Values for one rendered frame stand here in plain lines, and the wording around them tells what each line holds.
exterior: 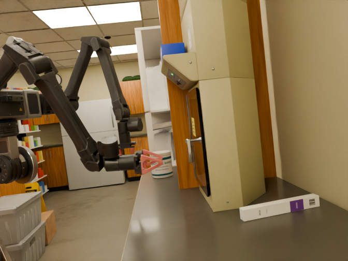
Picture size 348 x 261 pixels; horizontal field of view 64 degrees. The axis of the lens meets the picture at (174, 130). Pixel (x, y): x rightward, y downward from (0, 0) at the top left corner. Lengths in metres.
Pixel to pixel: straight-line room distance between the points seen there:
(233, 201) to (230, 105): 0.34
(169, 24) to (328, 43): 0.70
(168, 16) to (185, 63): 0.47
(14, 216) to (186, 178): 1.90
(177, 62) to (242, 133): 0.35
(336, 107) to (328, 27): 0.27
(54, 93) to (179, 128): 0.61
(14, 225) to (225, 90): 2.38
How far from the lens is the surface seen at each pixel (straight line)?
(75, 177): 6.20
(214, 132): 1.00
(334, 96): 1.08
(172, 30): 1.41
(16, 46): 1.07
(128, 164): 1.01
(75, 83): 1.62
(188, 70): 1.00
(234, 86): 1.04
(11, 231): 3.00
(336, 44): 1.07
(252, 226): 0.93
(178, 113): 1.35
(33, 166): 1.62
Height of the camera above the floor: 1.30
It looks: 3 degrees down
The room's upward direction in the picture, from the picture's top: 7 degrees counter-clockwise
